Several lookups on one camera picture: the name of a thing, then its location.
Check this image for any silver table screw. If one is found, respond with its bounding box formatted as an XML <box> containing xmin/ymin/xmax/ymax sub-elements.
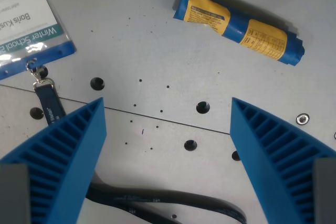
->
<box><xmin>296</xmin><ymin>113</ymin><xmax>310</xmax><ymax>126</ymax></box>

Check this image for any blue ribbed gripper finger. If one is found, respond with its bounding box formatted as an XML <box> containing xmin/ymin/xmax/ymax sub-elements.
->
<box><xmin>0</xmin><ymin>97</ymin><xmax>108</xmax><ymax>224</ymax></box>
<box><xmin>229</xmin><ymin>97</ymin><xmax>336</xmax><ymax>224</ymax></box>

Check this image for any silver lanyard clip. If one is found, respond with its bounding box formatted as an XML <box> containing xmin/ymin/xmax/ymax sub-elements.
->
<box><xmin>25</xmin><ymin>60</ymin><xmax>55</xmax><ymax>90</ymax></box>

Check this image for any conference name badge holder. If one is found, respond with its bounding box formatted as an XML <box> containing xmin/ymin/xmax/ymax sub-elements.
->
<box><xmin>0</xmin><ymin>0</ymin><xmax>77</xmax><ymax>81</ymax></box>

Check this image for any dark blue lanyard strap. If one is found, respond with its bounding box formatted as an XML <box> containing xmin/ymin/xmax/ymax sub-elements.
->
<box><xmin>34</xmin><ymin>82</ymin><xmax>247</xmax><ymax>224</ymax></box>

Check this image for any blue yellow wrapped roll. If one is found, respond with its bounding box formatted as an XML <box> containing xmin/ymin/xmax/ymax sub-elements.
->
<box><xmin>173</xmin><ymin>0</ymin><xmax>306</xmax><ymax>66</ymax></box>

